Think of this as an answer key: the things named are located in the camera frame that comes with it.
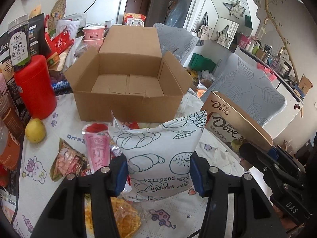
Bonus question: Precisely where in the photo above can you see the green shopping bag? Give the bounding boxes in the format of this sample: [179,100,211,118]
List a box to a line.
[189,53,217,73]

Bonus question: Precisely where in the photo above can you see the woven straw mat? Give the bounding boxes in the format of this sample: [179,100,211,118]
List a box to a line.
[47,0,66,35]

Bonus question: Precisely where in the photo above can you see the pink cone snack packet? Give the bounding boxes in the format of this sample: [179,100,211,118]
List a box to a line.
[82,123,111,174]

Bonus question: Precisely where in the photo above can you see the white bread print snack bag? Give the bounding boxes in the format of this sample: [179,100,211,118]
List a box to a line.
[117,111,207,202]

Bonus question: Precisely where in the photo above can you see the clear waffle snack packet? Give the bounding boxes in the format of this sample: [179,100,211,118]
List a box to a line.
[84,194,149,237]

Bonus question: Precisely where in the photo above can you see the brown cardboard box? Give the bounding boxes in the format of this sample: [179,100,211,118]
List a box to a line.
[65,26,192,123]

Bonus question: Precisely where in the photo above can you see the brown entrance door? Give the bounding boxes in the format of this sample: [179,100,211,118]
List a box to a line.
[124,0,155,23]

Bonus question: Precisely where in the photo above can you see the red plastic canister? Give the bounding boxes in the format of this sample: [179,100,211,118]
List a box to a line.
[14,55,57,120]

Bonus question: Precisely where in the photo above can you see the white mini fridge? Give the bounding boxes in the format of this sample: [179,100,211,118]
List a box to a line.
[65,0,127,25]

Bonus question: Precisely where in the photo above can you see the large red snack bag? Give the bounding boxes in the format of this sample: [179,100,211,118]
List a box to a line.
[118,122,140,130]

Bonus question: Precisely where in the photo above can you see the silver purple snack bag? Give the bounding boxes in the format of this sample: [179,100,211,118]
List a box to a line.
[108,111,125,157]

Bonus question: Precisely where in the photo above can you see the gold Dove chocolate box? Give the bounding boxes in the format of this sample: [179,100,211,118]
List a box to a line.
[201,91,273,153]

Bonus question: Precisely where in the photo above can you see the pink paper cups stack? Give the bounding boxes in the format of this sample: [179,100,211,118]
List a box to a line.
[83,26,106,49]

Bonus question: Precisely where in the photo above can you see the grey leaf pattern chair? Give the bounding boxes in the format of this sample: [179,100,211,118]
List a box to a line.
[201,54,287,127]

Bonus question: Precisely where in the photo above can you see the yellow lemon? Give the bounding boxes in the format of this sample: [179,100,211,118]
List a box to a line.
[25,119,46,143]

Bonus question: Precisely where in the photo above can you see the black snack pouch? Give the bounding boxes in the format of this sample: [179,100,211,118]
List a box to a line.
[29,13,51,57]

